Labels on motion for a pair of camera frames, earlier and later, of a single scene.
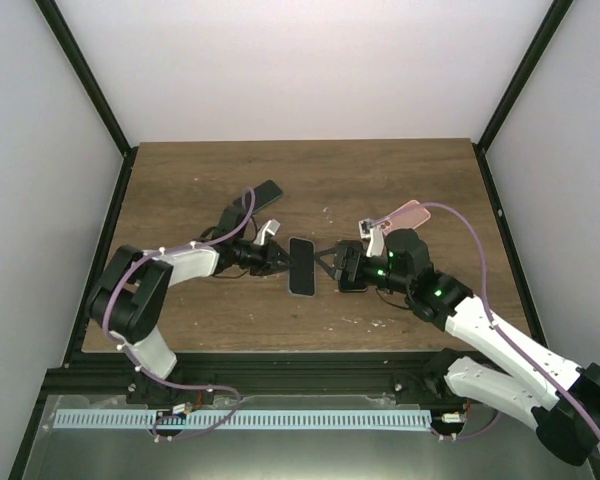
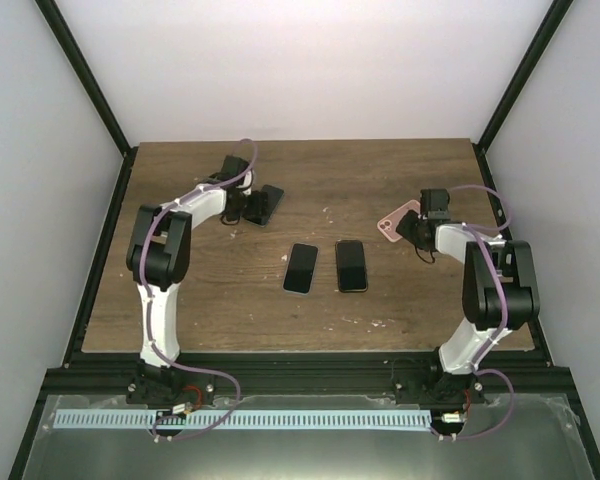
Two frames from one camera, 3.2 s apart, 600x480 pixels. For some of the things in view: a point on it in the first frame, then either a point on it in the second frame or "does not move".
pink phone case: x=411 y=216 does not move
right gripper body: x=357 y=256 → x=412 y=232
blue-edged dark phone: x=301 y=266 does not move
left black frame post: x=93 y=90 does not move
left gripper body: x=262 y=261 → x=246 y=209
